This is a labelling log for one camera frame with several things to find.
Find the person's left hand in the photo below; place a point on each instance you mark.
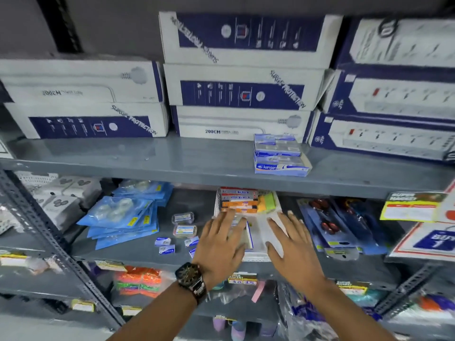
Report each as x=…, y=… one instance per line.
x=217, y=252

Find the pile of white adapter packets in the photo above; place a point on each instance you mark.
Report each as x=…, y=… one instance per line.
x=64, y=202

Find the person's right forearm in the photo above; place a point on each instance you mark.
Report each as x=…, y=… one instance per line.
x=341, y=312

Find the person's left thumb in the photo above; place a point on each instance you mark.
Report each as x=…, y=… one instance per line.
x=243, y=252

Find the neon orange green bundle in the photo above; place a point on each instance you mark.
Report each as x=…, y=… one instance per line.
x=138, y=282

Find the tiny blue white staples box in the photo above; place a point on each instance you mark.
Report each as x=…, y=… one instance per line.
x=167, y=249
x=191, y=241
x=192, y=252
x=162, y=241

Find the person's left forearm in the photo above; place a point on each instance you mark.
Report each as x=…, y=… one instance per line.
x=160, y=316

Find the yellow shelf price label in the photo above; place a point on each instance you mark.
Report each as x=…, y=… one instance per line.
x=83, y=305
x=352, y=287
x=131, y=310
x=241, y=278
x=111, y=266
x=12, y=259

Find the clear plastic bag blue print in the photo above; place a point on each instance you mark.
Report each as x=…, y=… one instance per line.
x=302, y=316

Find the grey metal shelf rack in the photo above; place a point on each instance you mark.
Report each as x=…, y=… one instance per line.
x=177, y=156

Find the pink eraser packet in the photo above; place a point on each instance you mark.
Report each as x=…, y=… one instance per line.
x=258, y=291

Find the person's right hand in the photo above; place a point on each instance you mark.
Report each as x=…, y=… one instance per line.
x=297, y=259

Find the red white blue offer sign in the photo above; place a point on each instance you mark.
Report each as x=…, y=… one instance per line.
x=426, y=241

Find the person's left little finger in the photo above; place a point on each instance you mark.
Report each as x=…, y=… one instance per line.
x=208, y=230

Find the black and gold wristwatch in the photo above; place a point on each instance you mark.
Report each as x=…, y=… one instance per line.
x=190, y=280

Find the white paper packet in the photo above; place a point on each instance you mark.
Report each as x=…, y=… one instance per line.
x=265, y=229

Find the small blue staples box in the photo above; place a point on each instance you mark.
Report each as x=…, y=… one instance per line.
x=280, y=165
x=275, y=143

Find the green yellow packet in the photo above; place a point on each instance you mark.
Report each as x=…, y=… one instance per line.
x=267, y=203

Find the white box with blue edge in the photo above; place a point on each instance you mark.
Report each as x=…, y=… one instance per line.
x=248, y=236

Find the stack of blue tape packets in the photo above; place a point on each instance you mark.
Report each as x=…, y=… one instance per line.
x=121, y=216

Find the person's right middle finger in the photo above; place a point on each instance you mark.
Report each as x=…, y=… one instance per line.
x=287, y=222

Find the clear plastic pin box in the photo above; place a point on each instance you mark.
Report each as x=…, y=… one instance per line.
x=183, y=218
x=185, y=231

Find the orange blue packaged items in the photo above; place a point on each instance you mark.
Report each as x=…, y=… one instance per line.
x=435, y=303

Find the black slotted upright post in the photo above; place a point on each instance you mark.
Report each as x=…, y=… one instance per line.
x=60, y=24

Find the person's right little finger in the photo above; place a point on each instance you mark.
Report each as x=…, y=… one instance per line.
x=307, y=234

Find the white blue power strip box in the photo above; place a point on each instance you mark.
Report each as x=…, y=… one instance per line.
x=248, y=39
x=234, y=126
x=78, y=81
x=89, y=120
x=241, y=88

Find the dark blue socket strip box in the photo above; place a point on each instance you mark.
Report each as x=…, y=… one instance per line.
x=401, y=42
x=384, y=138
x=394, y=94

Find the person's right thumb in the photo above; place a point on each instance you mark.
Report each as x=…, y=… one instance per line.
x=274, y=250

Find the stack of orange glue boxes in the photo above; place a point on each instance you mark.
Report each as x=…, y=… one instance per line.
x=238, y=202

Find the person's left middle finger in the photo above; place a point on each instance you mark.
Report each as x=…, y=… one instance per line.
x=230, y=224

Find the blue carded scissors pack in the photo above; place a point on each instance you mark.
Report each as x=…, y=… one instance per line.
x=359, y=223
x=327, y=223

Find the pastel plastic cups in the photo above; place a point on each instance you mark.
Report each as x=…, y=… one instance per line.
x=229, y=328

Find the white plastic tray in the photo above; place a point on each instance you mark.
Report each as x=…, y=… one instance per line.
x=257, y=223

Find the yellow promotion sign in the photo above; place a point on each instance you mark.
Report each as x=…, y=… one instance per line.
x=408, y=207

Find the white perforated basket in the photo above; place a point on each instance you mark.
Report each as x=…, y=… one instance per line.
x=35, y=179

